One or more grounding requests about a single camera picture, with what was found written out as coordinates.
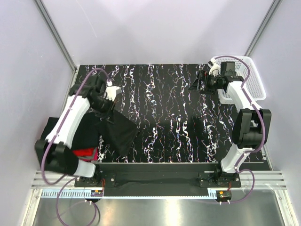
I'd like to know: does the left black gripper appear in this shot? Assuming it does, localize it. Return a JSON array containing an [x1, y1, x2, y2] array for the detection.
[[91, 96, 117, 123]]

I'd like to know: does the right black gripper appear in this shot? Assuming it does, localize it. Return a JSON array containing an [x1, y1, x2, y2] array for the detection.
[[188, 70, 222, 96]]

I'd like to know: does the black t shirt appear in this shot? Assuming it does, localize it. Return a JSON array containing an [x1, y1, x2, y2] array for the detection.
[[95, 110, 139, 157], [38, 110, 100, 153]]

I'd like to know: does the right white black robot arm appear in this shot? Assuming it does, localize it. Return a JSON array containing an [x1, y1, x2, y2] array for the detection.
[[189, 58, 271, 187]]

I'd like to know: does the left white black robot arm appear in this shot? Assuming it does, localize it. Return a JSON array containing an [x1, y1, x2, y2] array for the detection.
[[34, 77, 121, 186]]

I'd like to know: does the folded black t shirt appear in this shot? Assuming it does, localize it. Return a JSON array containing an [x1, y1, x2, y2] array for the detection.
[[38, 110, 100, 153]]

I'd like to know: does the white plastic basket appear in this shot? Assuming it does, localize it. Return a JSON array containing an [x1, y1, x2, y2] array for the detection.
[[214, 56, 266, 101]]

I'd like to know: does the folded pink t shirt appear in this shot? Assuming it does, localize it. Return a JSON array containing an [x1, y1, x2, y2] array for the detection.
[[91, 147, 98, 161]]

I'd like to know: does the folded red t shirt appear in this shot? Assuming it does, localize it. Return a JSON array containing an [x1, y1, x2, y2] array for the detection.
[[72, 147, 96, 158]]

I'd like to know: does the black marble pattern mat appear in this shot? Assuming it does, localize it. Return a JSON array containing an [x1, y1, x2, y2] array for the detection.
[[64, 63, 265, 164]]

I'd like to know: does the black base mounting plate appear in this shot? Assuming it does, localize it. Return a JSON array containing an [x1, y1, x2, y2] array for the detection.
[[75, 163, 237, 187]]

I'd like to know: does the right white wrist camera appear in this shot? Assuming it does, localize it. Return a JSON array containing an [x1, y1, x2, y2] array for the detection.
[[208, 57, 221, 76]]

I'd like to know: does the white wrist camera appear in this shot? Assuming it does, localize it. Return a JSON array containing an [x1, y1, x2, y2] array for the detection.
[[103, 81, 121, 102], [208, 57, 221, 76]]

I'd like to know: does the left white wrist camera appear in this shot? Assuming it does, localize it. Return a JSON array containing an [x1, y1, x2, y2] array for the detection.
[[103, 81, 121, 102]]

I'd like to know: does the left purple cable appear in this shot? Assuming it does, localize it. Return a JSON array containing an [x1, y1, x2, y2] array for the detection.
[[40, 68, 112, 224]]

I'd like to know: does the white slotted cable duct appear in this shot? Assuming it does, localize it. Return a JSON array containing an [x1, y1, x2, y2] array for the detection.
[[41, 189, 221, 199]]

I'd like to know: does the aluminium front rail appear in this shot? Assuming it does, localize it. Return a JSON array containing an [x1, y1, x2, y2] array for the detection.
[[31, 170, 288, 189]]

